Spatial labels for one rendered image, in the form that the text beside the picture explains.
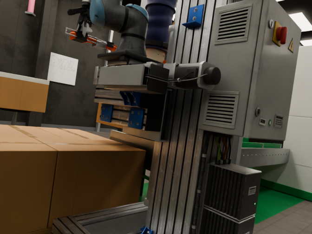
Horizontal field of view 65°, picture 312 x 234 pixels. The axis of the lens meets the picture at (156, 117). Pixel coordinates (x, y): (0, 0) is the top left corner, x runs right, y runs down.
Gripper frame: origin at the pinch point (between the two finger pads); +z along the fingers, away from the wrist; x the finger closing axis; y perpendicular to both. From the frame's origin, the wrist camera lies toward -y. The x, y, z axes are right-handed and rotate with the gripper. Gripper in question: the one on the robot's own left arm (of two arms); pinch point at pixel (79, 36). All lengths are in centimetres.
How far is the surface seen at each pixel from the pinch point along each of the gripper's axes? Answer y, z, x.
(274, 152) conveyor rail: 236, 63, -32
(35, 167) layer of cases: -22, 74, -26
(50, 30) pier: 131, -126, 507
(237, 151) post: 111, 58, -54
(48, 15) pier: 119, -160, 507
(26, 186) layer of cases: -25, 83, -26
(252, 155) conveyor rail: 179, 67, -34
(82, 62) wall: 237, -73, 533
